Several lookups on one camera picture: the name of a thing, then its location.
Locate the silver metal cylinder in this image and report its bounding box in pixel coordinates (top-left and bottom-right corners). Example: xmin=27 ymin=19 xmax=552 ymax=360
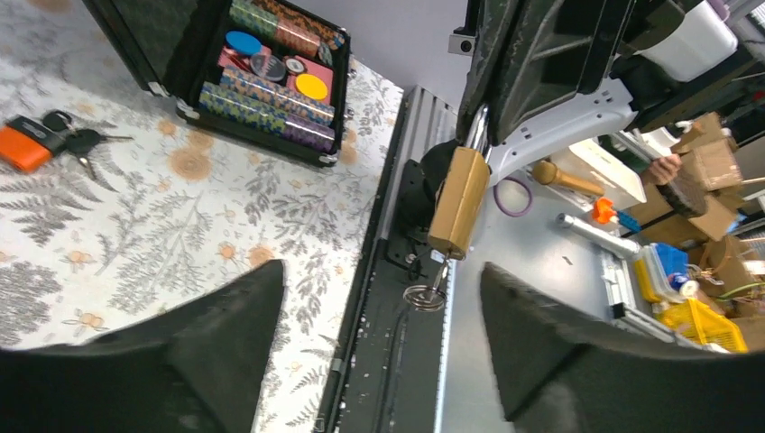
xmin=555 ymin=213 xmax=641 ymax=260

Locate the orange blue toy tool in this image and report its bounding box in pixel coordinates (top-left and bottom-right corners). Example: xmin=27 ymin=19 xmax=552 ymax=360
xmin=590 ymin=197 xmax=641 ymax=234

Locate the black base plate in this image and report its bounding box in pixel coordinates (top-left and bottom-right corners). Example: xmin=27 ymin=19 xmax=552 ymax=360
xmin=309 ymin=161 xmax=445 ymax=432

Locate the black poker chip case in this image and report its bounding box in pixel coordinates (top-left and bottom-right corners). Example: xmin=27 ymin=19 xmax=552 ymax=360
xmin=87 ymin=1 xmax=351 ymax=167

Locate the blue poker chip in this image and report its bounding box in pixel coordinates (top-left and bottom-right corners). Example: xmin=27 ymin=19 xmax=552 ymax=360
xmin=225 ymin=31 xmax=263 ymax=57

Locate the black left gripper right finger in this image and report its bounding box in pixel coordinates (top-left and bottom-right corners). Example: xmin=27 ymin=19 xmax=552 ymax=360
xmin=480 ymin=263 xmax=764 ymax=432

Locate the orange padlock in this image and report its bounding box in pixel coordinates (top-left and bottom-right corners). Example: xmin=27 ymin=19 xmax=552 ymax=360
xmin=1 ymin=110 xmax=74 ymax=173

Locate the wooden handle tool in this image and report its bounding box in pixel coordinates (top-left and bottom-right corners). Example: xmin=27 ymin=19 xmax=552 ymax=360
xmin=531 ymin=161 xmax=605 ymax=198

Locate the floral patterned mat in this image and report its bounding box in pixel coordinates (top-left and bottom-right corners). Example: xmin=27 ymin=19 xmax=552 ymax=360
xmin=1 ymin=1 xmax=403 ymax=432

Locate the yellow poker chip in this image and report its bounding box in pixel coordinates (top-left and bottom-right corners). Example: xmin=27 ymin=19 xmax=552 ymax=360
xmin=294 ymin=73 xmax=329 ymax=102

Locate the black keys bunch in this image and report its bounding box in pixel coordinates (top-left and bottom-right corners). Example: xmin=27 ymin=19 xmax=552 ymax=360
xmin=64 ymin=128 xmax=134 ymax=180

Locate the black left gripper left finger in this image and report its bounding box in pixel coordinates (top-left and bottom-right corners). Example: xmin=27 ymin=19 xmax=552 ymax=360
xmin=1 ymin=260 xmax=285 ymax=432

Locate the yellow plastic crate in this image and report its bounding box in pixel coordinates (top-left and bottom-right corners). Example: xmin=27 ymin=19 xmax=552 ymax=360
xmin=657 ymin=299 xmax=749 ymax=353

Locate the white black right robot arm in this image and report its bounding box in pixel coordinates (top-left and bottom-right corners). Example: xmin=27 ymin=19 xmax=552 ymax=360
xmin=423 ymin=1 xmax=753 ymax=250

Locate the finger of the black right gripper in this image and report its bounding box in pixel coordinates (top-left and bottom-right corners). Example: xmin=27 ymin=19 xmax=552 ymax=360
xmin=456 ymin=0 xmax=509 ymax=141
xmin=486 ymin=1 xmax=635 ymax=146

